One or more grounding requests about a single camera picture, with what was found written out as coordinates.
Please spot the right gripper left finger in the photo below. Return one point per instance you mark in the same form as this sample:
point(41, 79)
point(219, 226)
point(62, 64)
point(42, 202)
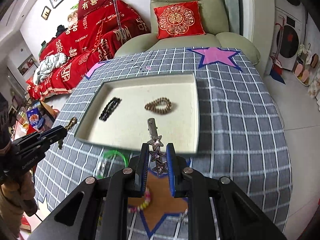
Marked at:
point(142, 167)

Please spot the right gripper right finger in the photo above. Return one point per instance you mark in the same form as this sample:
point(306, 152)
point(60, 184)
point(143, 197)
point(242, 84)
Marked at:
point(177, 183)

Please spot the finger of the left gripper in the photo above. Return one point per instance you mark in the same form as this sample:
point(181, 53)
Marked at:
point(53, 135)

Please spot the star rhinestone hair clip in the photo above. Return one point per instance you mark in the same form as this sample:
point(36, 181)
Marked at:
point(157, 155)

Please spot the green translucent bangle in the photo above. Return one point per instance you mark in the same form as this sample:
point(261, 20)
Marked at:
point(109, 162)

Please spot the green-edged cream jewelry tray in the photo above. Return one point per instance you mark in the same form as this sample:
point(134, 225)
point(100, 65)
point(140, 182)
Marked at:
point(172, 100)

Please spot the blue snack box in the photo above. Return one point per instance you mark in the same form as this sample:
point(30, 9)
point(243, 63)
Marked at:
point(36, 120)

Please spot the black beaded hair clip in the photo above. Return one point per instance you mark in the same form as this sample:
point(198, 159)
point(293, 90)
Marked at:
point(109, 108)

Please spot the grey checked tablecloth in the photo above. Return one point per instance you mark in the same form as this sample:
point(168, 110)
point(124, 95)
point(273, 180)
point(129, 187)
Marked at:
point(241, 137)

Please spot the grey white crumpled cloth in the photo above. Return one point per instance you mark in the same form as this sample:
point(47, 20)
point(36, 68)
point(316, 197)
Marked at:
point(47, 66)

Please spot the red wedding bed quilt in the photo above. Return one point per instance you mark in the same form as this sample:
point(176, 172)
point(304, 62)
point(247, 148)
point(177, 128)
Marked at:
point(96, 37)

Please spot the red embroidered cushion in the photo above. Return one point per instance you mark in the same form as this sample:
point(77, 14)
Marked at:
point(177, 20)

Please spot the red pillow gold characters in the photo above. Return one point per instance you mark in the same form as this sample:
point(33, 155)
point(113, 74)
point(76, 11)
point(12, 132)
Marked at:
point(85, 7)

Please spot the green leather armchair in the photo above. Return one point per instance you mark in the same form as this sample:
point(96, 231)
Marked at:
point(215, 24)

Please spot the white washing machine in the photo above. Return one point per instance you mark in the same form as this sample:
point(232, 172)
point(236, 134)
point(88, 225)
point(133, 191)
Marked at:
point(289, 33)

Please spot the small framed wall picture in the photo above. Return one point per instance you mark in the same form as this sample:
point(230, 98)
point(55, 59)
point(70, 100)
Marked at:
point(46, 12)

